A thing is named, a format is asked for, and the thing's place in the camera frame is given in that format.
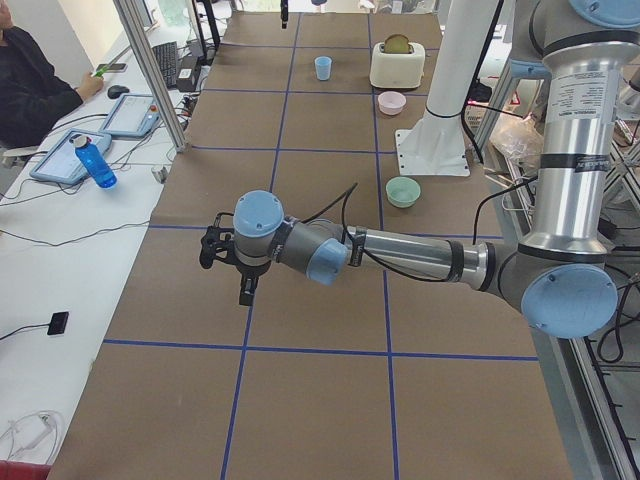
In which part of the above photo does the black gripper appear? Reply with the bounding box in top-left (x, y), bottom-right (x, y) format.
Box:
top-left (236, 260), bottom-right (269, 306)

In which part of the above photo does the light blue cup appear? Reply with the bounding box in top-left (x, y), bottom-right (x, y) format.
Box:
top-left (314, 56), bottom-right (332, 81)

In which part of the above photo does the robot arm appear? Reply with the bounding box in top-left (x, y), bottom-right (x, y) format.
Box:
top-left (224, 1), bottom-right (639, 339)

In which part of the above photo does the toast slice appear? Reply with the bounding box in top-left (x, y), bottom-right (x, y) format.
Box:
top-left (382, 33), bottom-right (413, 54)

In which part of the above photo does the cream toaster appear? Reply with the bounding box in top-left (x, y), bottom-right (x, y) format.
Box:
top-left (369, 42), bottom-right (426, 89)

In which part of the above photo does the black keyboard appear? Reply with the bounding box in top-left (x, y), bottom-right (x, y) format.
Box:
top-left (151, 41), bottom-right (178, 89)

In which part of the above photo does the pink bowl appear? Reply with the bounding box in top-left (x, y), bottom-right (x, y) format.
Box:
top-left (377, 91), bottom-right (407, 116)

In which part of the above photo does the green bowl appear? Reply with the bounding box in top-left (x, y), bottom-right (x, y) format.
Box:
top-left (385, 176), bottom-right (421, 209)

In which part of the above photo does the smartphone on desk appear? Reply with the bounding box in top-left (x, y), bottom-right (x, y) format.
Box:
top-left (95, 62), bottom-right (128, 76)

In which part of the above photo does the teach pendant tablet far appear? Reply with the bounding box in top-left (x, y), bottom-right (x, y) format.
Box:
top-left (99, 93), bottom-right (159, 139)

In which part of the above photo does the teach pendant tablet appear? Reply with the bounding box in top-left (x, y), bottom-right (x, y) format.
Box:
top-left (99, 93), bottom-right (159, 139)
top-left (30, 128), bottom-right (112, 185)

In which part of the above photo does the blue water bottle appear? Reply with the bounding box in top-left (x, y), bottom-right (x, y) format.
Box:
top-left (71, 134), bottom-right (117, 189)

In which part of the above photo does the black computer mouse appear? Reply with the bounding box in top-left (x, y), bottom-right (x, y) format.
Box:
top-left (107, 85), bottom-right (130, 100)

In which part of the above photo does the small black box device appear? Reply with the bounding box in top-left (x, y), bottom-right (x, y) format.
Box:
top-left (47, 311), bottom-right (69, 336)

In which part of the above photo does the teach pendant tablet near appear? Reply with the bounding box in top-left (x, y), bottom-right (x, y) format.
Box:
top-left (30, 128), bottom-right (112, 185)

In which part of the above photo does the seated person in black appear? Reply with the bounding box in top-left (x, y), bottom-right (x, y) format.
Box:
top-left (1, 2), bottom-right (104, 148)

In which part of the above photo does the clear plastic bag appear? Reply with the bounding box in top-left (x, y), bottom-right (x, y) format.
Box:
top-left (490, 114), bottom-right (543, 173)

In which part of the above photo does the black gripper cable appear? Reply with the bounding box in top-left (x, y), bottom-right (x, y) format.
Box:
top-left (304, 181), bottom-right (496, 282)

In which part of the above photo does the aluminium frame post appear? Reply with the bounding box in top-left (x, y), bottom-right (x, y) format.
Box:
top-left (113, 0), bottom-right (186, 153)

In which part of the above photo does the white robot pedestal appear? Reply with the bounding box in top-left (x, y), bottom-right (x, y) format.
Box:
top-left (395, 0), bottom-right (503, 177)

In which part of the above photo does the white cable bundle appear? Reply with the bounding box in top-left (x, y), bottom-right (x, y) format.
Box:
top-left (0, 409), bottom-right (64, 464)

